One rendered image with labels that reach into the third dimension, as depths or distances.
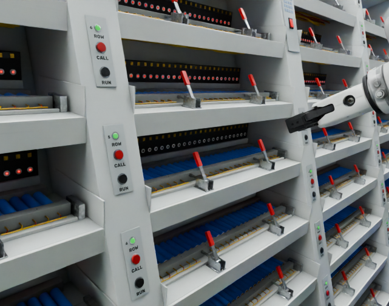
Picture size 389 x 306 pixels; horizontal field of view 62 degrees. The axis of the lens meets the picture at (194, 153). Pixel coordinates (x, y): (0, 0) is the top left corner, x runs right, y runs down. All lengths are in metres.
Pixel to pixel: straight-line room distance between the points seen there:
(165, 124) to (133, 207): 0.18
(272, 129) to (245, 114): 0.27
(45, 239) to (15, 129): 0.17
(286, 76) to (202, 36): 0.38
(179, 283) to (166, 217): 0.16
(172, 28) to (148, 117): 0.21
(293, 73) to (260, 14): 0.22
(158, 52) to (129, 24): 0.30
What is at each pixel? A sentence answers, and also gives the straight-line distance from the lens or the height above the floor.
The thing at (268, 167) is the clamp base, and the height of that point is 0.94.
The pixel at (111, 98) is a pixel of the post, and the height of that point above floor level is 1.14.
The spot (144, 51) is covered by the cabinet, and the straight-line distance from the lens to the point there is 0.94.
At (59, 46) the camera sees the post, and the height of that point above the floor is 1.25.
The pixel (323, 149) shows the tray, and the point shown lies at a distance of 1.34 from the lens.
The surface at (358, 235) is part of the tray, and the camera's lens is 1.55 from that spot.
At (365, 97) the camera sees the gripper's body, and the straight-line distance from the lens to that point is 0.64.
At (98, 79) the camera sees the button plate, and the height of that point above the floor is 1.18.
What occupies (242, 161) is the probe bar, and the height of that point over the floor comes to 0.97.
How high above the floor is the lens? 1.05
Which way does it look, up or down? 2 degrees down
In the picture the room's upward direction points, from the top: 9 degrees counter-clockwise
